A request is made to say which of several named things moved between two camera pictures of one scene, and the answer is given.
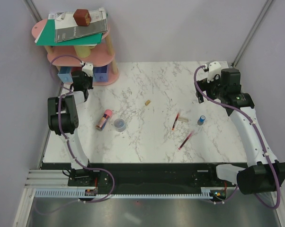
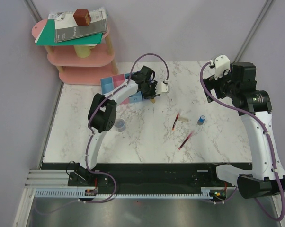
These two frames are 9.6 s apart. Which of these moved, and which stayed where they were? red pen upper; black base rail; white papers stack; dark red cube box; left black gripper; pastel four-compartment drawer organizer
Moved: pastel four-compartment drawer organizer; left black gripper
Stayed: dark red cube box; red pen upper; black base rail; white papers stack
